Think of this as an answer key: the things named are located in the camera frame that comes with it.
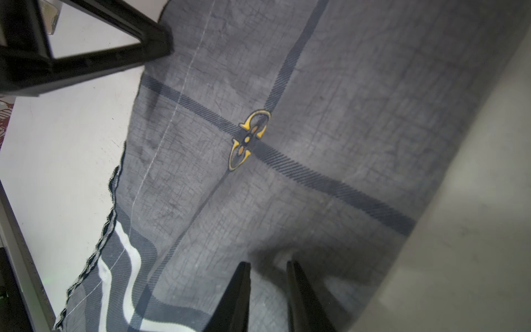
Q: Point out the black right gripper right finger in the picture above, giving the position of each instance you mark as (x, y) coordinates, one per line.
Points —
(305, 312)

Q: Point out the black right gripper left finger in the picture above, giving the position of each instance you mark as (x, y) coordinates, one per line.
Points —
(232, 312)

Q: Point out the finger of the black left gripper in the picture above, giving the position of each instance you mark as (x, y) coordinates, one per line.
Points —
(119, 14)
(28, 67)

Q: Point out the grey plaid pillowcase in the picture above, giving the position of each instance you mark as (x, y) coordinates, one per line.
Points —
(315, 131)

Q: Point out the aluminium rail base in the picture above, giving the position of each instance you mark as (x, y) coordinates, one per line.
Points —
(30, 291)

